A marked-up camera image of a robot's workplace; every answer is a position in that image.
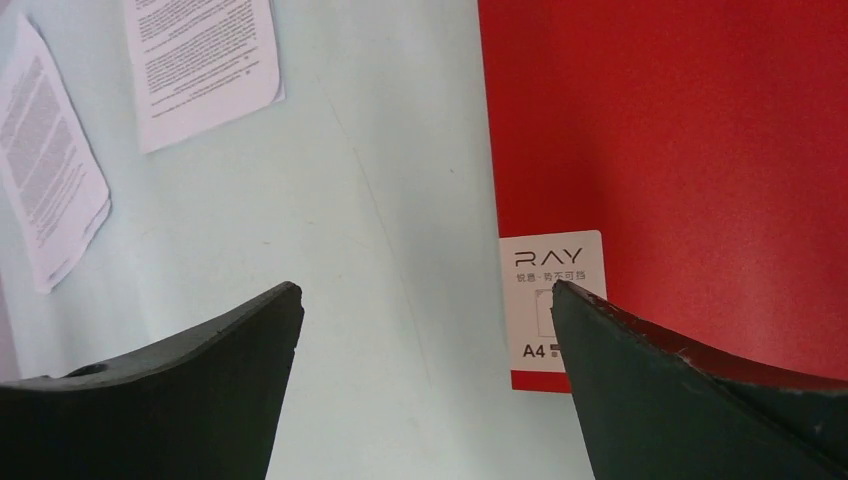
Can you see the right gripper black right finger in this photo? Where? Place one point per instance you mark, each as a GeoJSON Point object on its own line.
{"type": "Point", "coordinates": [655, 404]}

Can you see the red and black file folder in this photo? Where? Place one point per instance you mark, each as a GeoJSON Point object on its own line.
{"type": "Point", "coordinates": [686, 160]}

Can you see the printed paper sheet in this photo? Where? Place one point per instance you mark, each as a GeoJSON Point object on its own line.
{"type": "Point", "coordinates": [55, 186]}
{"type": "Point", "coordinates": [199, 64]}

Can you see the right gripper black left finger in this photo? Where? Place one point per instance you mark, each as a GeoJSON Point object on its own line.
{"type": "Point", "coordinates": [201, 404]}

